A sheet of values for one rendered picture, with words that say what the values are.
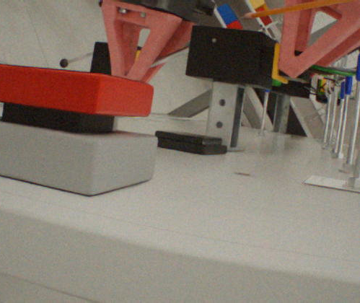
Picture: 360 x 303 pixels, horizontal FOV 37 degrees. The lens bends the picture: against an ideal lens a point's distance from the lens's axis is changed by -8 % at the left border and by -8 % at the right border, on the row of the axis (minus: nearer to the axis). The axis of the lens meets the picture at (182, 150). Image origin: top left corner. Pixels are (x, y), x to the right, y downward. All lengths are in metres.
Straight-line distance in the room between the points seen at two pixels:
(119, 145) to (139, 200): 0.02
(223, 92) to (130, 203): 0.27
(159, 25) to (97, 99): 0.27
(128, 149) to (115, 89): 0.02
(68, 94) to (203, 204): 0.05
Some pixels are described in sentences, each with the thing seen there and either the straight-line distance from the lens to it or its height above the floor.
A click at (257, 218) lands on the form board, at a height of 1.15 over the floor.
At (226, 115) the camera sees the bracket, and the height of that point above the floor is 1.12.
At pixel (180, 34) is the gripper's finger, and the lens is 0.46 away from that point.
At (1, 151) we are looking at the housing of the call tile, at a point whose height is 1.09.
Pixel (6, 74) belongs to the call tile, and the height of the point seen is 1.11.
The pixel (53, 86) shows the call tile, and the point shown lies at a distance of 0.16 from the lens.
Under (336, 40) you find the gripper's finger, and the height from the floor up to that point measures 1.22.
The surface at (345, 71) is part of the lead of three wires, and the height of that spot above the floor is 1.21.
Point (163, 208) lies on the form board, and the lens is 0.16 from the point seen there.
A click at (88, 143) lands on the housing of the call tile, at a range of 0.15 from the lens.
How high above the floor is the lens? 1.18
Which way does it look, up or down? 14 degrees down
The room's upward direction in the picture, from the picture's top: 61 degrees clockwise
